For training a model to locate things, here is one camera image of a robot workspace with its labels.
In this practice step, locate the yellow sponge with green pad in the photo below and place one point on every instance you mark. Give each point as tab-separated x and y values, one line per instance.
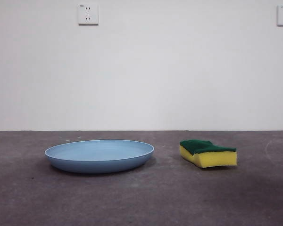
214	160

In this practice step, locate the light blue round plate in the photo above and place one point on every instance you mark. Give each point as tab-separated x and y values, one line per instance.
96	157

